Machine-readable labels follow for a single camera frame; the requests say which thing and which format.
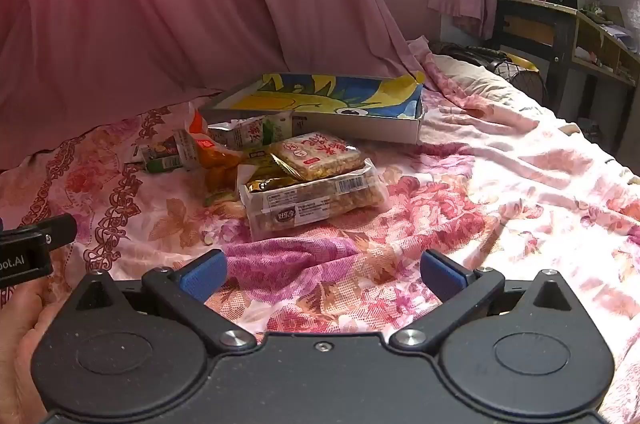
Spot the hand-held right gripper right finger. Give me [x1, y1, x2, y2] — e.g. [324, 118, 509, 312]
[390, 249, 583, 352]

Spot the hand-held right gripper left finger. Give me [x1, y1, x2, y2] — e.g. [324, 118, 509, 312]
[67, 249, 258, 352]

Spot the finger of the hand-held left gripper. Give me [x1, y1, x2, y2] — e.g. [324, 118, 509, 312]
[0, 214, 78, 251]

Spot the orange snack bag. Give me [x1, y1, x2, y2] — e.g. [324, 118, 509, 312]
[187, 111, 241, 205]

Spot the small green pink snack packet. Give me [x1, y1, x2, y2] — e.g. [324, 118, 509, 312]
[132, 141, 183, 175]

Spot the clear peanut brittle packet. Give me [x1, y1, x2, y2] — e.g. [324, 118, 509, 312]
[239, 159, 391, 242]

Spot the green white snack packet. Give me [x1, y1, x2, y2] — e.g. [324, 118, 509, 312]
[207, 114, 293, 151]

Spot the pink label rice cracker packet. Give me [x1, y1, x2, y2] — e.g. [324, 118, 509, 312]
[270, 131, 366, 182]

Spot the fish print cardboard box tray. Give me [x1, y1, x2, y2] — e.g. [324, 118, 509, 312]
[198, 73, 426, 145]

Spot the person's left hand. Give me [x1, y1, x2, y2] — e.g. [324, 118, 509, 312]
[0, 289, 66, 424]

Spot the floral bed sheet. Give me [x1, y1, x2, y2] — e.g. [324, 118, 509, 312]
[0, 36, 640, 424]

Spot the beige pillow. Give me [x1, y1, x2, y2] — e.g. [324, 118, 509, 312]
[440, 54, 541, 115]

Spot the black patterned bag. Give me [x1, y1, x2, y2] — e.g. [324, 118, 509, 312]
[487, 56, 543, 97]

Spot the pink curtain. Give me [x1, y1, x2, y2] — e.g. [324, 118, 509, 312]
[0, 0, 441, 172]

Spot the wooden desk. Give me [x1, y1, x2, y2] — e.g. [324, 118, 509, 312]
[492, 0, 640, 130]

